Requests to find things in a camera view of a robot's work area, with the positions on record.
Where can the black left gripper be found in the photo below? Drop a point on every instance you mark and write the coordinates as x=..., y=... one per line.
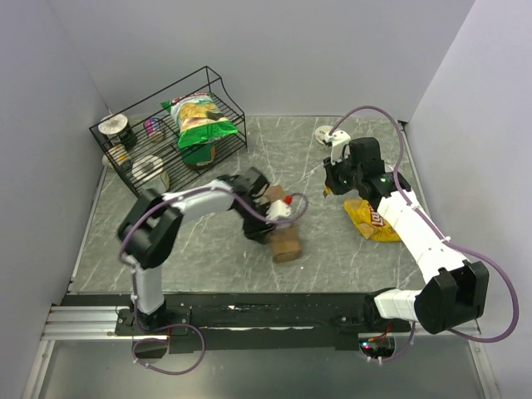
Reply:
x=258, y=231

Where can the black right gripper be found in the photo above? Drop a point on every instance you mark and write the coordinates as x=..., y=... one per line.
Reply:
x=331, y=173

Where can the yellow utility knife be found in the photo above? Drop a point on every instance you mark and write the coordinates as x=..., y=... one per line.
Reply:
x=326, y=192

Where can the brown cardboard express box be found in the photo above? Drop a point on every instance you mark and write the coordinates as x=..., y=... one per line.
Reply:
x=285, y=244

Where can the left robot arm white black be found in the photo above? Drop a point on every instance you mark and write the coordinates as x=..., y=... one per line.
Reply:
x=149, y=231

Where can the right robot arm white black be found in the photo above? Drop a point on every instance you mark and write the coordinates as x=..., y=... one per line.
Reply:
x=455, y=289

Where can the white yogurt tub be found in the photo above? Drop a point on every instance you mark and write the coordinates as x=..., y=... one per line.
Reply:
x=323, y=136

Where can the yellow Lays chips bag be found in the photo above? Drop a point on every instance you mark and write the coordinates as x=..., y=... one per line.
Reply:
x=368, y=222

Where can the green snack canister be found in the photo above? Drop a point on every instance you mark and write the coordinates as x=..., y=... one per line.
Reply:
x=197, y=157

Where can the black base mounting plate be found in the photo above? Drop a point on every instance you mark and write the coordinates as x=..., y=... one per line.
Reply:
x=233, y=321

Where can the white lidded pale can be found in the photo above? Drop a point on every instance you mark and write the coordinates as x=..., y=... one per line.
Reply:
x=149, y=172

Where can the green chips bag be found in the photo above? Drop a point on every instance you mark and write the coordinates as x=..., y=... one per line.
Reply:
x=198, y=119

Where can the purple pink small cup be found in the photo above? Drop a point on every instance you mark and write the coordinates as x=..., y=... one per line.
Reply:
x=154, y=129

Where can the small yellow labelled can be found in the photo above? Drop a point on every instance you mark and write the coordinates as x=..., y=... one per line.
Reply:
x=118, y=157

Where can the white lidded dark jar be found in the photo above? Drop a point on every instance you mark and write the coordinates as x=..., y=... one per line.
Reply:
x=117, y=130

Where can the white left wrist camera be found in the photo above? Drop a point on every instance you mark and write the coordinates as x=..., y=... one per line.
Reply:
x=279, y=210

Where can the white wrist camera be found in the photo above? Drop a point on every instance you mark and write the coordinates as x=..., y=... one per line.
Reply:
x=338, y=142
x=279, y=210

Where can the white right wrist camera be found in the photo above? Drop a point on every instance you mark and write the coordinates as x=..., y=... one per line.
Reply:
x=338, y=142

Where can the black wire shelf rack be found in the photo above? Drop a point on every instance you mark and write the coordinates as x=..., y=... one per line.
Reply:
x=204, y=79

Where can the aluminium rail frame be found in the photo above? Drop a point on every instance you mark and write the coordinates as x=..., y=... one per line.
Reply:
x=85, y=352

